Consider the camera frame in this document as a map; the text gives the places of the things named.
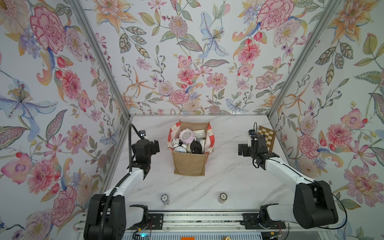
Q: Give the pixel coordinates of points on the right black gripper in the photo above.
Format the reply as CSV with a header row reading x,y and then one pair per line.
x,y
245,150

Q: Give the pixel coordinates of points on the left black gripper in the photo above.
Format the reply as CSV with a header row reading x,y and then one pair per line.
x,y
154,150

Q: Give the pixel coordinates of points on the pink round alarm clock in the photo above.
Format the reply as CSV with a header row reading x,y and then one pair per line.
x,y
187,136

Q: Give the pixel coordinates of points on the burlap canvas bag red trim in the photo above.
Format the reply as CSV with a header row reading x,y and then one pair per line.
x,y
192,165

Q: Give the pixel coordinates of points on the blue twin-bell clock front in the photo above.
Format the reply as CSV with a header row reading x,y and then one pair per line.
x,y
194,147

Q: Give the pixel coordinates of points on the small white digital clock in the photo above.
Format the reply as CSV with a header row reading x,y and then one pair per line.
x,y
203,143

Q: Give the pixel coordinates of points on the white twin-bell alarm clock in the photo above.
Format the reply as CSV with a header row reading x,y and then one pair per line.
x,y
180,147

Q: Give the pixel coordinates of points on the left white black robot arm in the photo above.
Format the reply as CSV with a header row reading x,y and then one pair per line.
x,y
110,214

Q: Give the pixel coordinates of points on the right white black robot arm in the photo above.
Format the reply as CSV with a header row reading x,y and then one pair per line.
x,y
313,205

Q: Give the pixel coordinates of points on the small grey mini clock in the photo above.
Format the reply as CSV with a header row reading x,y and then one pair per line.
x,y
165,199

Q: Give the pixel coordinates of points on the small beige cylinder clock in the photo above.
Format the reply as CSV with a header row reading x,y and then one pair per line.
x,y
223,197

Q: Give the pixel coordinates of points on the wooden chessboard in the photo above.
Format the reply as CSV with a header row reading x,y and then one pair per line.
x,y
270,136

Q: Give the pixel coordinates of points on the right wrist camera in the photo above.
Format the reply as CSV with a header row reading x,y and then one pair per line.
x,y
252,135

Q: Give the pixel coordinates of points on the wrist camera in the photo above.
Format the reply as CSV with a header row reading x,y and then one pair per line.
x,y
252,135
142,134

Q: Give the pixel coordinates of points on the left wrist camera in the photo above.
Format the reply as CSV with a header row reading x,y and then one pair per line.
x,y
142,134

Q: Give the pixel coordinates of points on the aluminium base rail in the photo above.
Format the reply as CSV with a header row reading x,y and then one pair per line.
x,y
219,225

